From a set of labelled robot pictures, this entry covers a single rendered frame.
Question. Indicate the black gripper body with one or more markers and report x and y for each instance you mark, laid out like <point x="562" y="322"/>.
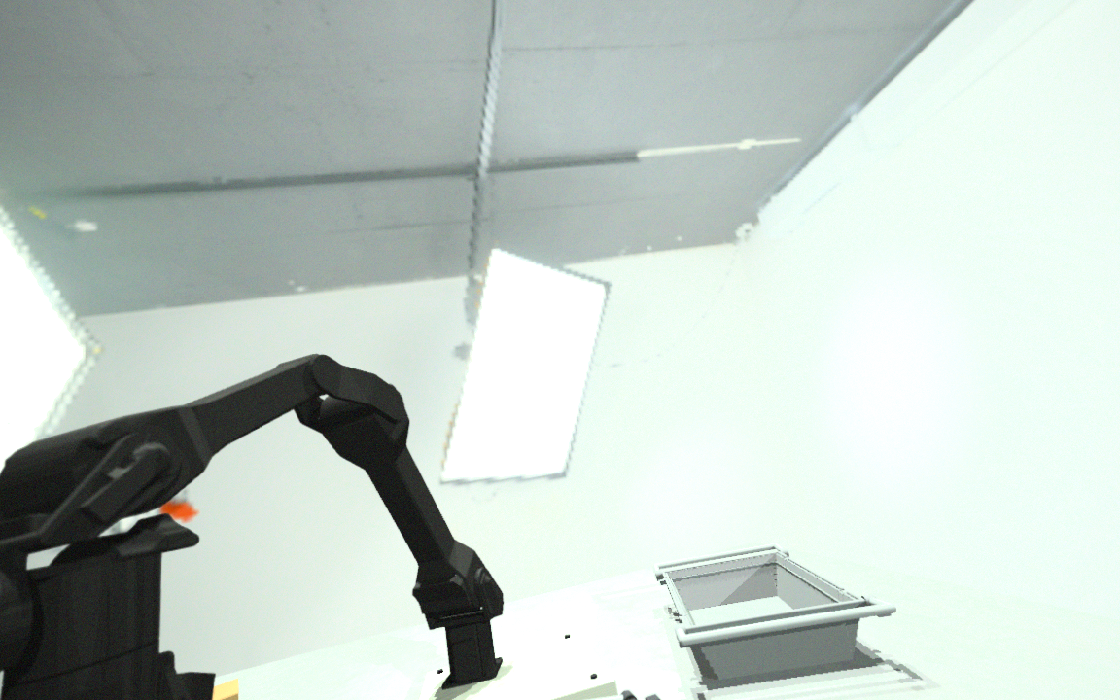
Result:
<point x="132" y="675"/>

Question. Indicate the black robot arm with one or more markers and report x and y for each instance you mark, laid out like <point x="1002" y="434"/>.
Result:
<point x="100" y="596"/>

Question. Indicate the tan rectangular block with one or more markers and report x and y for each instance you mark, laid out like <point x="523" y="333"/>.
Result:
<point x="226" y="691"/>

